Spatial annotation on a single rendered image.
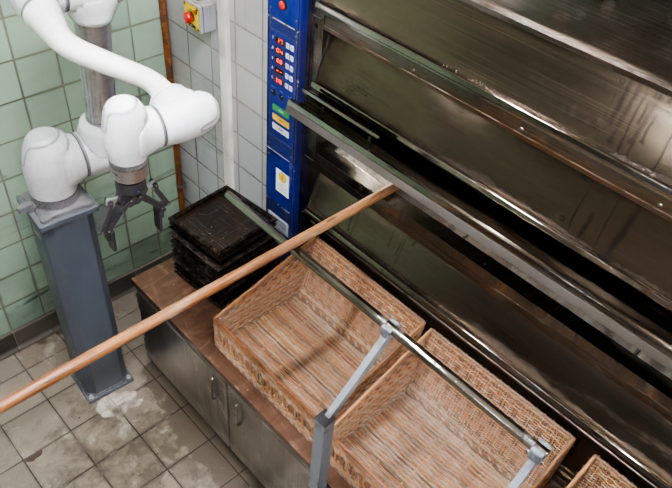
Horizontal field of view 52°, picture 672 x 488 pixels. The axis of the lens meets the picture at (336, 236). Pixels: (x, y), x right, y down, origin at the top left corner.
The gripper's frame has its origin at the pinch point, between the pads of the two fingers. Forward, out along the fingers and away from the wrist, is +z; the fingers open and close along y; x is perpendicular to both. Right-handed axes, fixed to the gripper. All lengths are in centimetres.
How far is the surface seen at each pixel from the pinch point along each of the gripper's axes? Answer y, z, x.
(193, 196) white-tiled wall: -76, 88, -88
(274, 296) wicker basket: -54, 64, -3
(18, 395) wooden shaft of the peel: 42.8, 10.7, 20.5
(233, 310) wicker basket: -35, 59, -3
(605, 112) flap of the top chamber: -76, -54, 74
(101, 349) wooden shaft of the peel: 22.3, 10.2, 20.3
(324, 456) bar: -19, 48, 63
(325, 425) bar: -18, 32, 62
